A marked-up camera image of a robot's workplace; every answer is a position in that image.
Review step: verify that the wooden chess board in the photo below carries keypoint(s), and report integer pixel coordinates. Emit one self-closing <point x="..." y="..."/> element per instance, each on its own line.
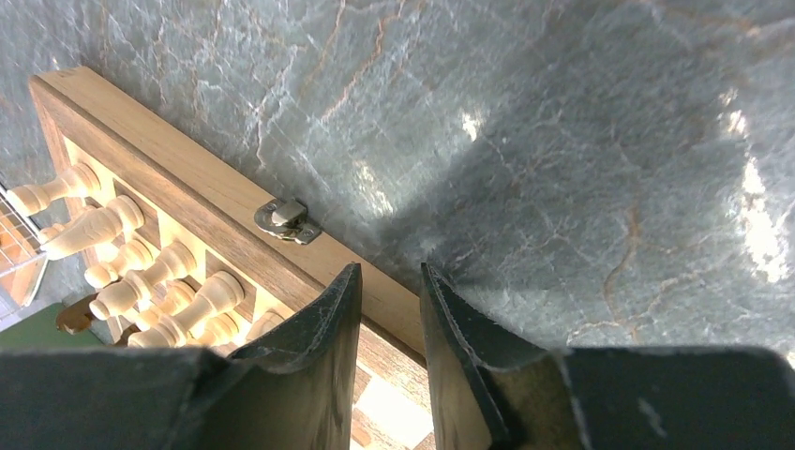
<point x="189" y="196"/>

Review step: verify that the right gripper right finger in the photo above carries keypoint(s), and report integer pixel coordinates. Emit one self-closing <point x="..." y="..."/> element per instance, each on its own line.
<point x="489" y="388"/>

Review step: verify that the green plastic tray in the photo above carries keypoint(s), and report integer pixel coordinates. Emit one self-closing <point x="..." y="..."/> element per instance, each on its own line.
<point x="39" y="332"/>

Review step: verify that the metal board clasp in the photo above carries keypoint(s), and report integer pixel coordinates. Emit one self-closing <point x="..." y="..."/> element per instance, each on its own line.
<point x="287" y="221"/>

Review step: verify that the white wire wooden shelf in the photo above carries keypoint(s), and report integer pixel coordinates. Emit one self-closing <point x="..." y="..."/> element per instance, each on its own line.
<point x="22" y="263"/>

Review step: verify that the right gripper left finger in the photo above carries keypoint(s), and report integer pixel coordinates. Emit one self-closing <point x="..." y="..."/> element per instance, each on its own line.
<point x="298" y="390"/>

